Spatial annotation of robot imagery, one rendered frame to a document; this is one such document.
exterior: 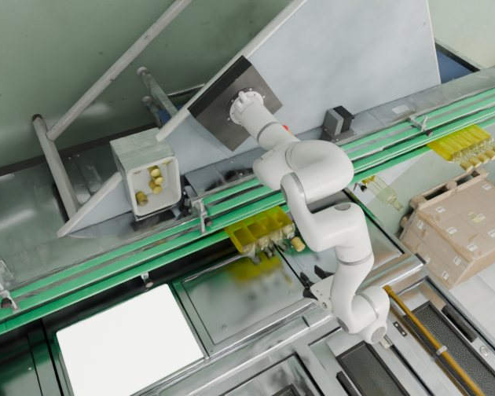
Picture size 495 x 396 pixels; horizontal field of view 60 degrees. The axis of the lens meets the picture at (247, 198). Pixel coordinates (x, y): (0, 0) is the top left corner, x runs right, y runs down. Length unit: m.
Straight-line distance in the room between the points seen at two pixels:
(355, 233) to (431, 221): 4.32
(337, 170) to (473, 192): 4.89
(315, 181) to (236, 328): 0.75
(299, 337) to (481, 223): 4.15
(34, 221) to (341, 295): 1.37
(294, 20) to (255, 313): 1.01
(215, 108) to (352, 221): 0.65
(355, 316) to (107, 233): 0.91
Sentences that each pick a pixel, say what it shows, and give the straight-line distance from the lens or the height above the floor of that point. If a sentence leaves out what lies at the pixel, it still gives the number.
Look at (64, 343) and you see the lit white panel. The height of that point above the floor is 1.04.
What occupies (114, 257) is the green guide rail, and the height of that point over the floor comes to 0.91.
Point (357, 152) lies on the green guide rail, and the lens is 1.82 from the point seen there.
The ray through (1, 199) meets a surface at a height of 0.25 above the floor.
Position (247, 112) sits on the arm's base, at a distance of 1.39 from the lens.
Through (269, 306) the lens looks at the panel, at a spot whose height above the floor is 1.25.
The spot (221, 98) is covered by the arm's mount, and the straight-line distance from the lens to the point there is 1.40.
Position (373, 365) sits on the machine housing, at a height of 1.60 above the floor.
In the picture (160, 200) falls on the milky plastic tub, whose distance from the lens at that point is 1.57.
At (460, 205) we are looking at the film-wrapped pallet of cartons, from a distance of 5.60.
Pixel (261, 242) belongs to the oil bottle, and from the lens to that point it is 1.57.
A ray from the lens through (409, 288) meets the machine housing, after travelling 1.84.
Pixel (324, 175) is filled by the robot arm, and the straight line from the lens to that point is 0.99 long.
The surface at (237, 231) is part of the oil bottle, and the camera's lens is 1.59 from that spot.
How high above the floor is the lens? 1.83
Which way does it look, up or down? 34 degrees down
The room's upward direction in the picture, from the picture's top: 143 degrees clockwise
